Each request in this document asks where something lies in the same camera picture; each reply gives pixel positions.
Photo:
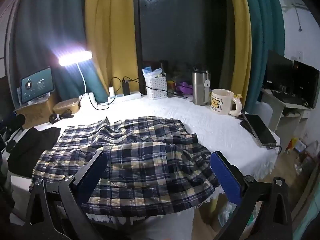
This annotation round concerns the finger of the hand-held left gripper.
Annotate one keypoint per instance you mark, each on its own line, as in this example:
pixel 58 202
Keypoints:
pixel 15 122

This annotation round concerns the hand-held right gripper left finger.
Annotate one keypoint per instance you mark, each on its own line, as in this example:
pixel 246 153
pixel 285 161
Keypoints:
pixel 93 171

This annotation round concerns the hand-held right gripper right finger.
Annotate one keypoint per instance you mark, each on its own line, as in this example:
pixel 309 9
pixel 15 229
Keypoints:
pixel 225 177

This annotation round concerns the plaid pants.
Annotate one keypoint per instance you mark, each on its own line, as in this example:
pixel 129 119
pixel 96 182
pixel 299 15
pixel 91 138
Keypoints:
pixel 150 160

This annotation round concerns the cardboard box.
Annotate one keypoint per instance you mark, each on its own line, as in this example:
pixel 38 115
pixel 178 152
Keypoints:
pixel 37 116

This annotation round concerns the black folded cloth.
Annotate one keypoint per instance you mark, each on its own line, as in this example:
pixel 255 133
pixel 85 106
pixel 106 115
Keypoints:
pixel 32 147

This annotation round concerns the tablet with lit screen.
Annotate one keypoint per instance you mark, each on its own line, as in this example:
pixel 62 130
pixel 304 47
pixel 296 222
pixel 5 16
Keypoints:
pixel 36 85

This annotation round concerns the white textured tablecloth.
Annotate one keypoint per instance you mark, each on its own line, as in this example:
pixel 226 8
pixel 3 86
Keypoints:
pixel 212 130

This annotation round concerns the brown lidded food container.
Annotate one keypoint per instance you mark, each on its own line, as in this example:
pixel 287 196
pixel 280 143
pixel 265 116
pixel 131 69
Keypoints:
pixel 66 106

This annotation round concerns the black smartphone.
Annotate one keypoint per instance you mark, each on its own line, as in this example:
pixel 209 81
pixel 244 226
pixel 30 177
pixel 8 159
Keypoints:
pixel 260 130

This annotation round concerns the cream bear mug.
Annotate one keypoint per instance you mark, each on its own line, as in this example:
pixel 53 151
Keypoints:
pixel 220 102

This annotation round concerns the white charger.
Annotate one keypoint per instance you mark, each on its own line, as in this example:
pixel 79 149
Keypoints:
pixel 111 91

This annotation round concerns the white power strip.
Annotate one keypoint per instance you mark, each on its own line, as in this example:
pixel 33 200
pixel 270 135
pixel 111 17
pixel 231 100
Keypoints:
pixel 130 96

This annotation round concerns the white side desk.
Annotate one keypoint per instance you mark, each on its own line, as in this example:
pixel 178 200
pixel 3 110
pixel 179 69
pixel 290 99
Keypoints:
pixel 277 107

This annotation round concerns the white desk lamp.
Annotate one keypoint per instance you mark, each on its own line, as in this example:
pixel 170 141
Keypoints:
pixel 75 57

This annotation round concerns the white tumbler tag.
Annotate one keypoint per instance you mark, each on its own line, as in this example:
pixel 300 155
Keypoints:
pixel 206 90

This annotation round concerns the black power adapter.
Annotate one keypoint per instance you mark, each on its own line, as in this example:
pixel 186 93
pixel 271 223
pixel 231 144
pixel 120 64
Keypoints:
pixel 126 87

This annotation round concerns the steel tumbler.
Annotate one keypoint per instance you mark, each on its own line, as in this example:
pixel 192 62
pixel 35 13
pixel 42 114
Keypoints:
pixel 198 90

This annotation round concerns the purple cloth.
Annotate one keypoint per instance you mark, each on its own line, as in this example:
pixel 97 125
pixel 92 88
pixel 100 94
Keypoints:
pixel 185 88

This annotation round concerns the white perforated basket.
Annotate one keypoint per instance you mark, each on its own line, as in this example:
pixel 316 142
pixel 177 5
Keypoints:
pixel 156 87

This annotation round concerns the teal curtain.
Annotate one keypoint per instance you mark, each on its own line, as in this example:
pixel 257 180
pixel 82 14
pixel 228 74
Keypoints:
pixel 50 17
pixel 265 30

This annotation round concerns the blue plastic bag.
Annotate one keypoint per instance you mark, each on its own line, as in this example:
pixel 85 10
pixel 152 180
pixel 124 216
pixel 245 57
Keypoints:
pixel 150 72

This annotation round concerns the black monitor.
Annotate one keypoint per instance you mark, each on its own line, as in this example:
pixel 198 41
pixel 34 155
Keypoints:
pixel 278 70
pixel 305 85

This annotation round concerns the yellow curtain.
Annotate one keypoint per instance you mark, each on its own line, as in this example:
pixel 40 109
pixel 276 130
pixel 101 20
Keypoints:
pixel 240 42
pixel 110 30

